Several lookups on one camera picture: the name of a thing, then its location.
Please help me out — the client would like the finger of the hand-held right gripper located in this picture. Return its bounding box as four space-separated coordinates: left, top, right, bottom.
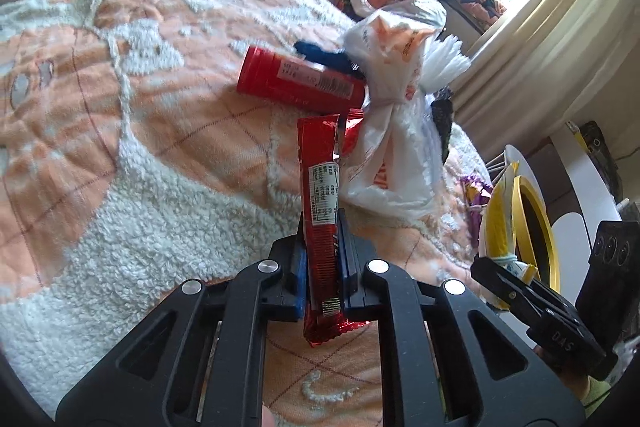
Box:
471 257 577 333

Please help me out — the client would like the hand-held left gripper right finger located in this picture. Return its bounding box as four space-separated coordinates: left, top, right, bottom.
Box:
336 207 587 427

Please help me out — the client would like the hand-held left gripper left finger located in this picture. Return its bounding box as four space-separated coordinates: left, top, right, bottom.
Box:
55 212 308 427

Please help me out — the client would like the red snack wrapper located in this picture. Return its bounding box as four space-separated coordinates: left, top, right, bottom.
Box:
297 113 363 348

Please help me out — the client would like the yellow round bin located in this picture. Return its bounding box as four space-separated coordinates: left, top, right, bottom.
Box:
477 162 561 313

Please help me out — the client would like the white plastic bag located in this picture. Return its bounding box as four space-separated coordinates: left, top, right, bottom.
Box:
341 0 448 223

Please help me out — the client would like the red candy tube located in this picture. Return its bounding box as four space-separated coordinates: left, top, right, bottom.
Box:
236 46 368 114

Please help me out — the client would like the white foam net bundle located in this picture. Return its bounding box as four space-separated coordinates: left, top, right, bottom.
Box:
420 34 473 92

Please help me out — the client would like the person's right hand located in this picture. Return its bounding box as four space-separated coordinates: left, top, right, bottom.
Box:
532 344 598 408

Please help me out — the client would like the white desk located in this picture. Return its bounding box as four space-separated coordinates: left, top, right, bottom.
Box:
549 127 640 260

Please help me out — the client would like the purple wrapper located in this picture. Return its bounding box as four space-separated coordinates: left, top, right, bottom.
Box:
462 176 495 208

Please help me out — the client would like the camouflage bag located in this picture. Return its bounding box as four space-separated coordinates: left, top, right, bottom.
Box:
579 121 623 200

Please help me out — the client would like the red foil wrapper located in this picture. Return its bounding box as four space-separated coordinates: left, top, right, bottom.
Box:
341 108 366 158

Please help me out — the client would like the orange and white printed blanket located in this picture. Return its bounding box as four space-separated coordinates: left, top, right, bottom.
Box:
0 0 493 427

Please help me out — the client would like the cream curtain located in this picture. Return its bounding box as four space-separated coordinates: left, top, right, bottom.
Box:
450 0 633 150

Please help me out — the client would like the white wire stool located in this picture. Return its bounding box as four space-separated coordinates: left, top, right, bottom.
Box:
487 144 551 228

